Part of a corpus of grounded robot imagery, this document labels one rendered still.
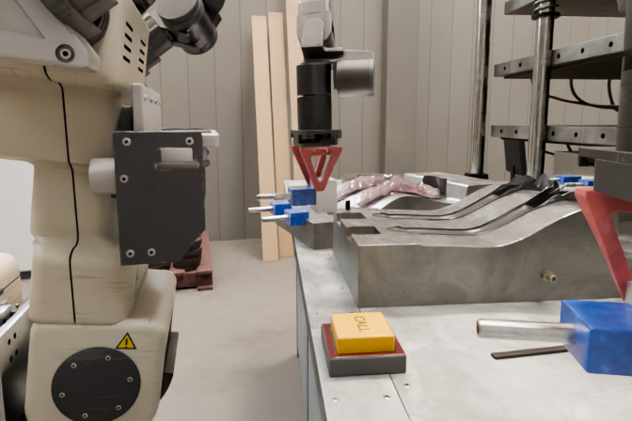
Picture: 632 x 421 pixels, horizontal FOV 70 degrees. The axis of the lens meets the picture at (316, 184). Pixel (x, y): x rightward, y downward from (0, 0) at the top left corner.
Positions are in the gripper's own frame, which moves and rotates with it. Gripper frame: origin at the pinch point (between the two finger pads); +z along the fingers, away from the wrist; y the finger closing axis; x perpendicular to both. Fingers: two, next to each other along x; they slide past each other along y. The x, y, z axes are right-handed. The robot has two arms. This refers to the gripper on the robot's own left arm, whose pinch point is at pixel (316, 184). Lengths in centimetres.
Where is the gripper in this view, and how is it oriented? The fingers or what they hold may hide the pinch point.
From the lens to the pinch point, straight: 76.2
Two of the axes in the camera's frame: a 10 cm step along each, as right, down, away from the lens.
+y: -2.4, -1.3, 9.6
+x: -9.7, 0.5, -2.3
